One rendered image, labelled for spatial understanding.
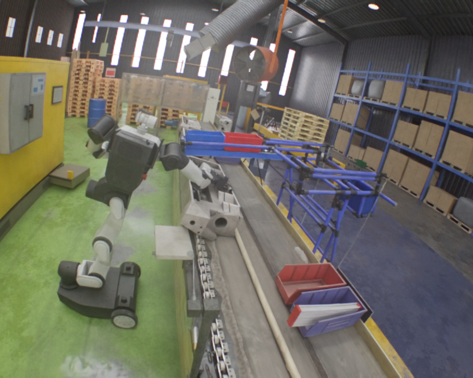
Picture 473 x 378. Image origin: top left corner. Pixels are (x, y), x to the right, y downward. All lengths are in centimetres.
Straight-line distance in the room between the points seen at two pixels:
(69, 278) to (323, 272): 177
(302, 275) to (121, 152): 118
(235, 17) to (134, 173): 784
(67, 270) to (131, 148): 113
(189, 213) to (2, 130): 203
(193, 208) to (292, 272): 69
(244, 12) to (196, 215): 797
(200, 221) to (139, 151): 57
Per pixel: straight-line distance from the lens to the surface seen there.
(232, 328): 116
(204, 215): 149
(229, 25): 864
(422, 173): 1056
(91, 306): 194
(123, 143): 124
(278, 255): 167
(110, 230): 163
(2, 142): 274
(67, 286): 208
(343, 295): 144
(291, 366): 109
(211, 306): 59
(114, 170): 132
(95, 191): 151
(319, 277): 156
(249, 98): 836
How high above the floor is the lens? 167
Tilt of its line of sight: 22 degrees down
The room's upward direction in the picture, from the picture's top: 13 degrees clockwise
